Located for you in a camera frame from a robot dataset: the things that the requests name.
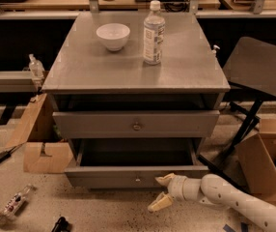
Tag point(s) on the cardboard box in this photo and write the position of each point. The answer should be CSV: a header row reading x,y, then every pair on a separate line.
x,y
44,151
257,154

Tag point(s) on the white ceramic bowl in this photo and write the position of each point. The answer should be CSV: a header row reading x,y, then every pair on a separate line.
x,y
113,36

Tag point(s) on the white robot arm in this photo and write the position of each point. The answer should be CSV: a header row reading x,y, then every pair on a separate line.
x,y
213,191

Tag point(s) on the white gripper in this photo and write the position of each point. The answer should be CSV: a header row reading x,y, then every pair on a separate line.
x,y
179,188

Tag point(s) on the small pump dispenser bottle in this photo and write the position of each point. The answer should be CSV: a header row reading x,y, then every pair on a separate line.
x,y
215,49

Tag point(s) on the grey wooden drawer cabinet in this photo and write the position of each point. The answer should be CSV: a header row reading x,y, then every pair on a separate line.
x,y
88,77

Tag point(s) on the clear plastic water bottle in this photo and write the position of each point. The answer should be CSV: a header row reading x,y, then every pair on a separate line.
x,y
154,28

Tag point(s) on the right cardboard box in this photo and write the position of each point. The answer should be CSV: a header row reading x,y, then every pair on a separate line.
x,y
257,154

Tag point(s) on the black object on floor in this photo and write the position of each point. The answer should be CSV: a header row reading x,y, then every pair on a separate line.
x,y
61,225

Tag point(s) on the left cardboard box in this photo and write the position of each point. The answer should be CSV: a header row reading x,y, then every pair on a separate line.
x,y
44,151

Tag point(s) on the black power adapter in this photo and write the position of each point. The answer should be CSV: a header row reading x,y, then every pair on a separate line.
x,y
4,155

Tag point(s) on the black folding side table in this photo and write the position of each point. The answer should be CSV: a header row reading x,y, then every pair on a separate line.
x,y
251,67

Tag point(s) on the grey drawer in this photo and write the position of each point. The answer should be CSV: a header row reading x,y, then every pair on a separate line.
x,y
132,163
136,124

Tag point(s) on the grey top drawer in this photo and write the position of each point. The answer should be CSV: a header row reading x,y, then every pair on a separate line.
x,y
136,124

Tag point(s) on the clear bottle on shelf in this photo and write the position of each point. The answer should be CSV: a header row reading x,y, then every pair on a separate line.
x,y
36,67

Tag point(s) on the plastic bottle on floor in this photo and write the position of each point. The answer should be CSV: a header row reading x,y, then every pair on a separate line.
x,y
17,201

